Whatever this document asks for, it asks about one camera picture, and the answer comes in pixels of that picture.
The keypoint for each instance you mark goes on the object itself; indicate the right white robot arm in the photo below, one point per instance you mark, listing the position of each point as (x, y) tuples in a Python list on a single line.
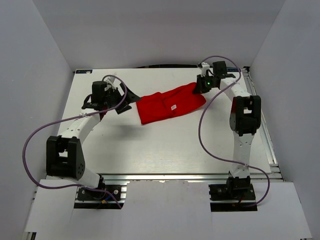
[(245, 113)]

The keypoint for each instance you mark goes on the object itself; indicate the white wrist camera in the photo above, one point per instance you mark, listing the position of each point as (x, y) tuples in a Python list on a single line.
[(110, 81), (204, 67)]

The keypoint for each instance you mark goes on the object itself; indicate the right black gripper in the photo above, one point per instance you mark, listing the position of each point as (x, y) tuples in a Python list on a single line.
[(199, 88)]

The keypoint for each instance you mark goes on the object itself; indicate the right blue corner label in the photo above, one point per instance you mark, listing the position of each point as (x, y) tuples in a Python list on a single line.
[(232, 70)]

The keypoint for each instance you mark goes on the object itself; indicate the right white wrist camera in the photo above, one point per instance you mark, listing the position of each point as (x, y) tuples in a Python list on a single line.
[(204, 67)]

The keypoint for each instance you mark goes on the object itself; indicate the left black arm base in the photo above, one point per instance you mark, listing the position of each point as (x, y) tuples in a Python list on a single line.
[(97, 200)]

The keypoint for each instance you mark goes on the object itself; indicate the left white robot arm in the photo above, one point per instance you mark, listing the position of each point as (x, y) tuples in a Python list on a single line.
[(64, 154)]

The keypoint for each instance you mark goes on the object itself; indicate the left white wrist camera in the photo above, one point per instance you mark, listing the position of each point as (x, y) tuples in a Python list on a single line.
[(110, 81)]

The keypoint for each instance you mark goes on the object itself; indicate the aluminium front rail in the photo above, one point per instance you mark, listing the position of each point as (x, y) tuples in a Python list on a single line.
[(165, 176)]

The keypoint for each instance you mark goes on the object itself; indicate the aluminium right side rail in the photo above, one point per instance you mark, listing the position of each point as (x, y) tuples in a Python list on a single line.
[(265, 135)]

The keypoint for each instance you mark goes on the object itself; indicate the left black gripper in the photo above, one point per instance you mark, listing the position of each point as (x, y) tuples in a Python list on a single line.
[(130, 98)]

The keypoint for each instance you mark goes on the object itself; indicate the red t-shirt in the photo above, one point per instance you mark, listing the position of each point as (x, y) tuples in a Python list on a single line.
[(170, 104)]

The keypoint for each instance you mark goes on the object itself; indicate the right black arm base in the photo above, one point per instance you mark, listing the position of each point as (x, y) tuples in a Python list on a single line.
[(236, 195)]

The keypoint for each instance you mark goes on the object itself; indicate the aluminium rail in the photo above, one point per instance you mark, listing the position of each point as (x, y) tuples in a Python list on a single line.
[(165, 176), (265, 135)]

